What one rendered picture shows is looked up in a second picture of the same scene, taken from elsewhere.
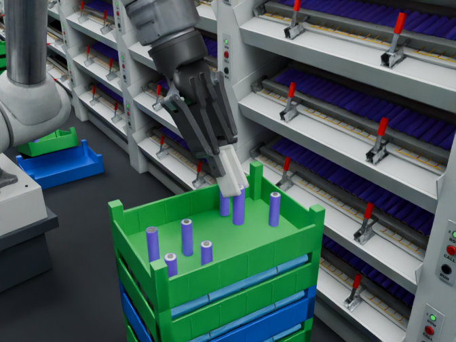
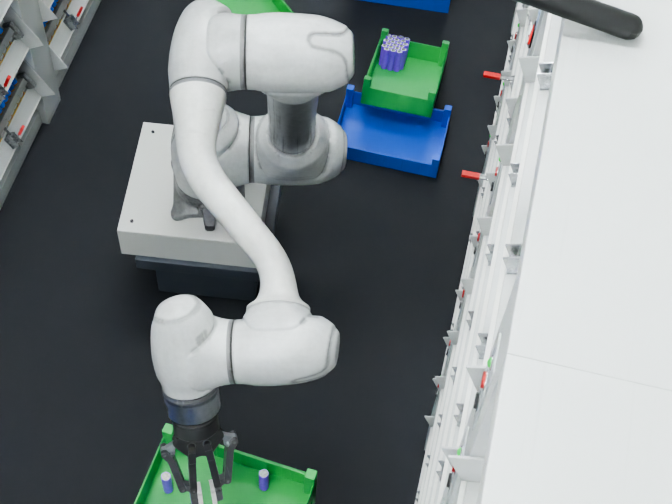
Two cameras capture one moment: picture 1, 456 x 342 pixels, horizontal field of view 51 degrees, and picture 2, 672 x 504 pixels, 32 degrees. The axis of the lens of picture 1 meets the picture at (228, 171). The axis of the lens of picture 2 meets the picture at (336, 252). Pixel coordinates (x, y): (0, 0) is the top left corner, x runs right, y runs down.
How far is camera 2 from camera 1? 1.73 m
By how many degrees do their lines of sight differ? 42
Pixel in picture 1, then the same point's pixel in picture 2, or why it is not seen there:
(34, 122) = (280, 179)
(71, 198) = (359, 201)
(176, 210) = not seen: hidden behind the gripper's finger
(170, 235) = (204, 472)
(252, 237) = not seen: outside the picture
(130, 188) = (434, 238)
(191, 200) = (242, 457)
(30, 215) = (238, 260)
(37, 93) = (288, 164)
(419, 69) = not seen: outside the picture
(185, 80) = (183, 444)
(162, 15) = (171, 411)
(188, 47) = (186, 434)
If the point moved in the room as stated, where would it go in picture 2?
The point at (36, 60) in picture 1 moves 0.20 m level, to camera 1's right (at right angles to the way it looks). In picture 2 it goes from (292, 143) to (356, 203)
